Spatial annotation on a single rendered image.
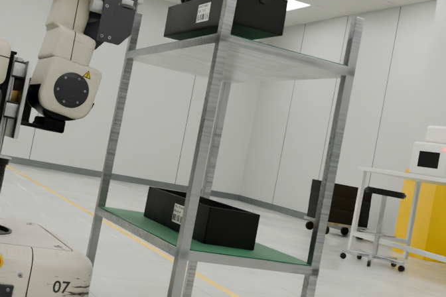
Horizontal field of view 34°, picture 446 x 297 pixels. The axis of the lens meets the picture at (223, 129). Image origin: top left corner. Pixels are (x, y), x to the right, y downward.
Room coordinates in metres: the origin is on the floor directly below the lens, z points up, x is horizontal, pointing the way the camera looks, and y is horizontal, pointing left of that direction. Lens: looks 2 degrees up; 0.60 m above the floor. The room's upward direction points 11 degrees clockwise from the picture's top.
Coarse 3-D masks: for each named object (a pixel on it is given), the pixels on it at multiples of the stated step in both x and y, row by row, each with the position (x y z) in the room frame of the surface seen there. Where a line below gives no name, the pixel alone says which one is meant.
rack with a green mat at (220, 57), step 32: (224, 0) 2.03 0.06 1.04; (224, 32) 2.01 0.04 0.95; (352, 32) 2.19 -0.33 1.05; (128, 64) 2.81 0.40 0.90; (160, 64) 2.80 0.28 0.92; (192, 64) 2.62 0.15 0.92; (224, 64) 2.02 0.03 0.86; (256, 64) 2.31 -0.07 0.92; (288, 64) 2.18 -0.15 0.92; (320, 64) 2.14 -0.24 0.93; (352, 64) 2.19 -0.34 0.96; (224, 96) 2.98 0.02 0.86; (192, 160) 2.03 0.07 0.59; (192, 192) 2.01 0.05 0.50; (320, 192) 2.20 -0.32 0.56; (96, 224) 2.81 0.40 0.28; (128, 224) 2.44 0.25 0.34; (160, 224) 2.55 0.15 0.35; (192, 224) 2.02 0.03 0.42; (320, 224) 2.18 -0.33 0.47; (192, 256) 2.03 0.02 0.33; (224, 256) 2.07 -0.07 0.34; (256, 256) 2.16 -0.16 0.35; (288, 256) 2.31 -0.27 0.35; (320, 256) 2.19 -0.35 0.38
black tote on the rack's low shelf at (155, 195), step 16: (160, 192) 2.62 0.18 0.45; (176, 192) 2.78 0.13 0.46; (160, 208) 2.59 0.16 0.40; (176, 208) 2.46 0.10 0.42; (208, 208) 2.22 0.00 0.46; (224, 208) 2.51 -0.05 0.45; (176, 224) 2.43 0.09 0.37; (208, 224) 2.22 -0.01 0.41; (224, 224) 2.24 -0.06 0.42; (240, 224) 2.26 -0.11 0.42; (256, 224) 2.28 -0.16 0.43; (208, 240) 2.22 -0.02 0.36; (224, 240) 2.24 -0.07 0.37; (240, 240) 2.27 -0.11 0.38
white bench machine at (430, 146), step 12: (432, 132) 6.51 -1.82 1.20; (444, 132) 6.39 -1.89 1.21; (420, 144) 6.55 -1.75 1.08; (432, 144) 6.44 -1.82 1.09; (444, 144) 6.39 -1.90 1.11; (420, 156) 6.53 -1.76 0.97; (432, 156) 6.41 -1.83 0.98; (444, 156) 6.29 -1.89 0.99; (420, 168) 6.51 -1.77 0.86; (432, 168) 6.39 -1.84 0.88; (444, 168) 6.27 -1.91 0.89
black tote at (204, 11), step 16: (192, 0) 2.49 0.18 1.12; (208, 0) 2.36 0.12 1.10; (240, 0) 2.18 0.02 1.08; (256, 0) 2.20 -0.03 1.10; (272, 0) 2.23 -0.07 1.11; (176, 16) 2.60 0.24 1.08; (192, 16) 2.47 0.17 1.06; (208, 16) 2.34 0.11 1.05; (240, 16) 2.18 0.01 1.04; (256, 16) 2.21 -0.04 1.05; (272, 16) 2.23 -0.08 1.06; (176, 32) 2.58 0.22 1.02; (192, 32) 2.48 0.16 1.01; (208, 32) 2.43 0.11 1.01; (240, 32) 2.32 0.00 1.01; (256, 32) 2.27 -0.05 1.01; (272, 32) 2.23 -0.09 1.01
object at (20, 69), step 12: (12, 72) 2.15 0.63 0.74; (24, 72) 2.16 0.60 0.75; (24, 84) 2.14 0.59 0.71; (12, 96) 2.19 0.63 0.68; (24, 96) 2.14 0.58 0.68; (36, 96) 2.19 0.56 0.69; (12, 108) 2.15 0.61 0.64; (36, 108) 2.27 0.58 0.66; (12, 120) 2.21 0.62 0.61; (24, 120) 2.35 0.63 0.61; (36, 120) 2.27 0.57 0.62; (48, 120) 2.19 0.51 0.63; (60, 120) 2.21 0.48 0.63; (72, 120) 2.22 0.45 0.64; (12, 132) 2.17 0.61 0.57; (60, 132) 2.21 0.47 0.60
